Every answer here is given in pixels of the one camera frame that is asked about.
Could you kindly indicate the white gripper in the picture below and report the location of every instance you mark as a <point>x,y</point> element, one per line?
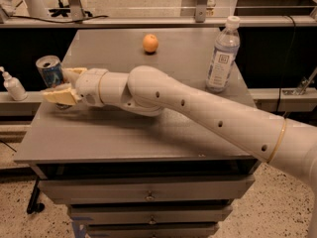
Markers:
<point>88,85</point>

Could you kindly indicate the blue silver redbull can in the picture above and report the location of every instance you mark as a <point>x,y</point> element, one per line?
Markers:
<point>49,67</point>

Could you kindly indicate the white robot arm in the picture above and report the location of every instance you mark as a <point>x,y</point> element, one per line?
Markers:
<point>282,143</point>

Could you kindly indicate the white pump dispenser bottle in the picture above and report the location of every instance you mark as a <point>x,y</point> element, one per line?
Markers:
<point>13,85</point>

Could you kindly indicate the orange fruit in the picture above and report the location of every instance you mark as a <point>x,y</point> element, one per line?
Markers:
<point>150,43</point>

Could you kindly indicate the black caster wheel leg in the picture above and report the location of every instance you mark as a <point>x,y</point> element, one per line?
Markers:
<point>34,206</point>

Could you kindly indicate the middle grey drawer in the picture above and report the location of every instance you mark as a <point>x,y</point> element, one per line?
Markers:
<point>150,214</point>

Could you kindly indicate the grey drawer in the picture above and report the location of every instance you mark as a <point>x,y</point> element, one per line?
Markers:
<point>150,214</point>
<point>168,230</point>
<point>133,190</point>

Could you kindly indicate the bottom grey drawer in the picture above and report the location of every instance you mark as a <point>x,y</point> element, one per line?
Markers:
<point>168,230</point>

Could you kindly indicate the clear plastic water bottle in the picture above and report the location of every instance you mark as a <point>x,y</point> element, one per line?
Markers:
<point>226,47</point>

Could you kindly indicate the top grey drawer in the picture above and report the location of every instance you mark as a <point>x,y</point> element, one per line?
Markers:
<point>133,190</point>

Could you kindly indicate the left grey metal post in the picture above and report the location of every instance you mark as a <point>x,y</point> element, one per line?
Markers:
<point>76,10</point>

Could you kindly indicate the grey metal frame post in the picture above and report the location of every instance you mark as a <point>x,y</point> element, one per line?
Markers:
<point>200,11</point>

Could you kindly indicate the metal corner bracket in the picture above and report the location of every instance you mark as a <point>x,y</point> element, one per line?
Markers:
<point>302,86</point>

